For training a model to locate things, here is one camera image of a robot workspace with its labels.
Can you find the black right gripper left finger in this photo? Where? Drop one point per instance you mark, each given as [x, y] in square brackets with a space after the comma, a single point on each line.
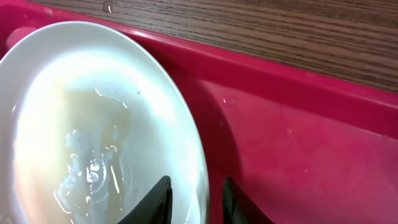
[155, 207]

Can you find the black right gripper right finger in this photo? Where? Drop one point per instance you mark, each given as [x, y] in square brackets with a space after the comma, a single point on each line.
[238, 208]

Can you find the white round plate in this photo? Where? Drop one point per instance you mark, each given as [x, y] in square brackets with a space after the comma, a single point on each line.
[90, 122]

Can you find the red plastic tray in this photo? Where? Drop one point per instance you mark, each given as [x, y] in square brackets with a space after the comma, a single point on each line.
[305, 148]

